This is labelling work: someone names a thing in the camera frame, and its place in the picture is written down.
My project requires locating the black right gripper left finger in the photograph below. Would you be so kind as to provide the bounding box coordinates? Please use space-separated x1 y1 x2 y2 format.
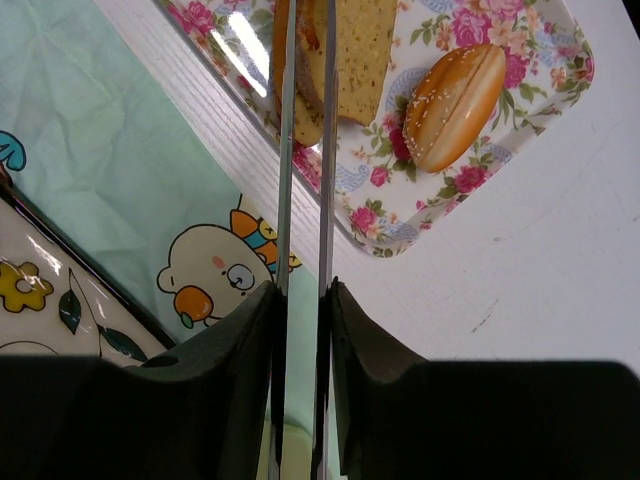
49 282 278 479

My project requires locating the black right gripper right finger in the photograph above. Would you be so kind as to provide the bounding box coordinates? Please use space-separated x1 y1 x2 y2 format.
328 281 639 479

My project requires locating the orange-brown bread slice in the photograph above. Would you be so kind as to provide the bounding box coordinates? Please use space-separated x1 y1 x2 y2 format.
271 0 326 148

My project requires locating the yellow bread slice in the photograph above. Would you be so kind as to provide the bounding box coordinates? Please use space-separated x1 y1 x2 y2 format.
296 0 397 126

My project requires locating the square floral ceramic plate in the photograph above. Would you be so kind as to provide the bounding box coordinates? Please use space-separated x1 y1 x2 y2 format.
1 172 175 366

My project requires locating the mint green cartoon placemat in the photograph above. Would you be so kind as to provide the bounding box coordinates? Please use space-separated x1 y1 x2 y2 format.
1 1 317 479

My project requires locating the sesame hot dog bun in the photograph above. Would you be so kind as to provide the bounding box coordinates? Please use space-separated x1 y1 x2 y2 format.
403 44 506 173

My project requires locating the floral rectangular tray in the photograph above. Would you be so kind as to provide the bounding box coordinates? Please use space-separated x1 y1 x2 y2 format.
161 1 595 258

